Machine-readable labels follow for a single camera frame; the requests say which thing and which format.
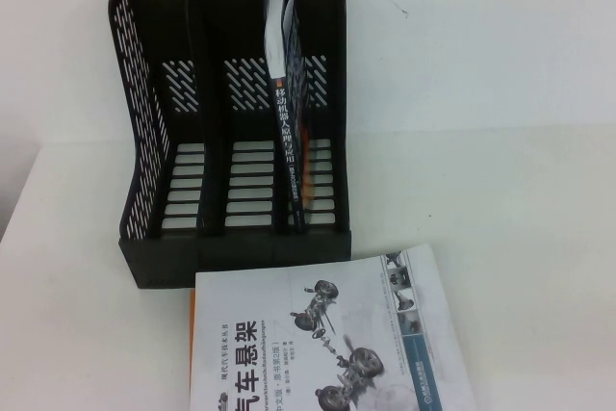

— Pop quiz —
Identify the dark mobile robot book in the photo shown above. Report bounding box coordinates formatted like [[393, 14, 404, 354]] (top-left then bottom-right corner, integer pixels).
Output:
[[263, 0, 320, 230]]

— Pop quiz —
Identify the white car suspension book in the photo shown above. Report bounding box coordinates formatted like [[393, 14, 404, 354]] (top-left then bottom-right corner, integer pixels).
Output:
[[189, 243, 476, 411]]

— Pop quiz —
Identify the black three-slot book stand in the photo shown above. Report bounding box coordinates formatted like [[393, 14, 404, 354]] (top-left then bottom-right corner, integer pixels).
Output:
[[104, 0, 355, 290]]

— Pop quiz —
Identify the orange-edged book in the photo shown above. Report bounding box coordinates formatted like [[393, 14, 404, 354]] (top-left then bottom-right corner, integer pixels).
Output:
[[188, 289, 199, 373]]

